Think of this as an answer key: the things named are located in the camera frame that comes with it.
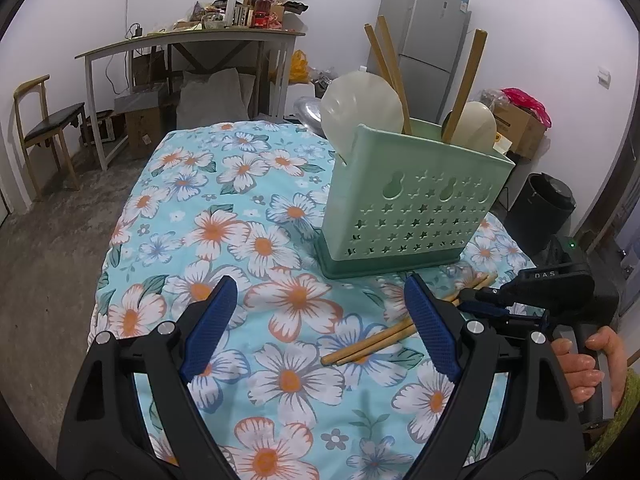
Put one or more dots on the black trash bin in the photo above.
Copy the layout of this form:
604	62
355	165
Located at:
542	210

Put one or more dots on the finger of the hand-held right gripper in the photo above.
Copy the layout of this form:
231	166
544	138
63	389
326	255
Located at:
520	320
500	296

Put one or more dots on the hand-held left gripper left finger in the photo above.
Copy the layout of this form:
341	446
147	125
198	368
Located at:
210	332

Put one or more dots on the silver refrigerator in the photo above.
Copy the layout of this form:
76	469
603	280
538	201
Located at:
425	25

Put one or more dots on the white wall socket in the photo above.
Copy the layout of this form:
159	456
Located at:
604	76

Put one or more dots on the large open cardboard box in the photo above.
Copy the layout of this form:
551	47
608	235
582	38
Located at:
522	127

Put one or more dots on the red drink bottle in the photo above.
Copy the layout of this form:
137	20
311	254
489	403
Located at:
262	12

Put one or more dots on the wooden chair with black seat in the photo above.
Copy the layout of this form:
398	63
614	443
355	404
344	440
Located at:
52	121

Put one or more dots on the blue floral cloth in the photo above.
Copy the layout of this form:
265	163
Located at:
260	245

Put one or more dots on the silver round object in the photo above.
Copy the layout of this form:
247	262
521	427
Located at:
309	112

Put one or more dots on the yellow plastic bag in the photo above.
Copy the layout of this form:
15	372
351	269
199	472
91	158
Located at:
299	66

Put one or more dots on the green plastic utensil holder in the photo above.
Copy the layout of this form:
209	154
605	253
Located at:
410	220

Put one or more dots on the pink plastic bag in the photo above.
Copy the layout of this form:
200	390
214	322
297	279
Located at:
527	100

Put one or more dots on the grey wooden table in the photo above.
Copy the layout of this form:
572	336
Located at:
200	36

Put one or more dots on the person's right hand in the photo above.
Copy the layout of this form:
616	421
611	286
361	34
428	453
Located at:
582	375

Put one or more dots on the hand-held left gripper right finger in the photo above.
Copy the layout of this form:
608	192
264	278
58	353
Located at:
432	330

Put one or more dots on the small brown cardboard box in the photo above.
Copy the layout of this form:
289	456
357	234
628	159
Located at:
144	132

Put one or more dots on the grey pillow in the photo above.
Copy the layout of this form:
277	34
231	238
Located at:
215	95

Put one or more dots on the clutter pile on table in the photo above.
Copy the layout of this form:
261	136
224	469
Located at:
225	12

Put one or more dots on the large white plastic spoon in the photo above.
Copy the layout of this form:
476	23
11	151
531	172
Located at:
360	105

